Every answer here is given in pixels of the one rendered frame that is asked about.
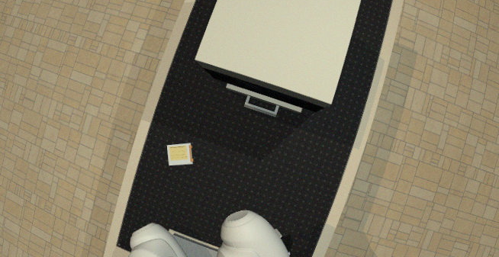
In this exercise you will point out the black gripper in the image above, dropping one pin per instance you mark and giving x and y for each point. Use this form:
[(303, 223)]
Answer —
[(287, 240)]

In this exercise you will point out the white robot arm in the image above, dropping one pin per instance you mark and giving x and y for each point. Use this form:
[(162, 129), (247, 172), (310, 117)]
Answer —
[(244, 234)]

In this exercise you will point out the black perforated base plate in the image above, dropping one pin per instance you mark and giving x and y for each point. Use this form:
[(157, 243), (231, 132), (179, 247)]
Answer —
[(286, 168)]

